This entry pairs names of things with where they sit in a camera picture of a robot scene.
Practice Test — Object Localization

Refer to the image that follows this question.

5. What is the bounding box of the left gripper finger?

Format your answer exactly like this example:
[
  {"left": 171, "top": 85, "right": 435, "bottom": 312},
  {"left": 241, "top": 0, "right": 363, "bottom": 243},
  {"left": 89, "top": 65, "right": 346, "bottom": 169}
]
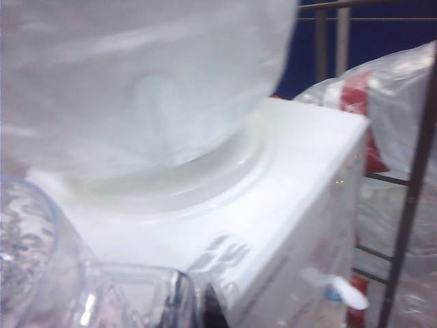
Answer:
[{"left": 200, "top": 282, "right": 237, "bottom": 328}]

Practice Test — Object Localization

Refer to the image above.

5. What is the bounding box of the clear plastic mug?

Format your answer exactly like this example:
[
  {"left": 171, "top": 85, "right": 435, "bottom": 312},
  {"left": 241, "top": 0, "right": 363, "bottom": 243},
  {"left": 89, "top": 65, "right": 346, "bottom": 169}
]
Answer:
[{"left": 0, "top": 177, "right": 198, "bottom": 328}]

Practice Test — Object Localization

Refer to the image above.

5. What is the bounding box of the blue cold water tap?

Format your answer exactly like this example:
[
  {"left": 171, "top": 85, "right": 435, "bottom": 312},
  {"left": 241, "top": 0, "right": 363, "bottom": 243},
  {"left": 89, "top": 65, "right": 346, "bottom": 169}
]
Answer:
[{"left": 302, "top": 266, "right": 370, "bottom": 311}]

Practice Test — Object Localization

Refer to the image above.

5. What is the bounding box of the white floor water dispenser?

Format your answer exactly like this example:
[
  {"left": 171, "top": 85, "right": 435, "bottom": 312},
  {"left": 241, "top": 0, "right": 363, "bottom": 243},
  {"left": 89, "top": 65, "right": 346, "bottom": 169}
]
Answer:
[{"left": 25, "top": 95, "right": 372, "bottom": 328}]

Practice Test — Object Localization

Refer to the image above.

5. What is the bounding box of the bagged water jug red label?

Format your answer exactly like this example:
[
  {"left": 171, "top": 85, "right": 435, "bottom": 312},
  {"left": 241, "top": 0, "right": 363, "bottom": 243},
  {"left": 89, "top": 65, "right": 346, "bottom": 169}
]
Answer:
[
  {"left": 346, "top": 170, "right": 437, "bottom": 328},
  {"left": 292, "top": 42, "right": 437, "bottom": 178}
]

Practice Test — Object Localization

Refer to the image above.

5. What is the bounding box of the inverted bagged water jug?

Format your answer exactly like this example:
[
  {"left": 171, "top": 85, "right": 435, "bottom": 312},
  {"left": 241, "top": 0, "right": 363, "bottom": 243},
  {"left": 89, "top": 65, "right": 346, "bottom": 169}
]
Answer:
[{"left": 0, "top": 0, "right": 297, "bottom": 192}]

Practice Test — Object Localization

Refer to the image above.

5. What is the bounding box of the dark metal jug rack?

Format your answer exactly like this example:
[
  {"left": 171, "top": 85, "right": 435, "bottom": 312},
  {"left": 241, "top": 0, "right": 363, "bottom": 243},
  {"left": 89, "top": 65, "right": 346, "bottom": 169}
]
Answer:
[{"left": 296, "top": 0, "right": 437, "bottom": 328}]

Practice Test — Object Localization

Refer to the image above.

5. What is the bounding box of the blue partition panel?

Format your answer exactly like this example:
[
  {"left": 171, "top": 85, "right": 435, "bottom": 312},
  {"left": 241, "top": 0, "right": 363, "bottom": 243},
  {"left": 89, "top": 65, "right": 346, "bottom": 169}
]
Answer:
[{"left": 271, "top": 0, "right": 437, "bottom": 103}]

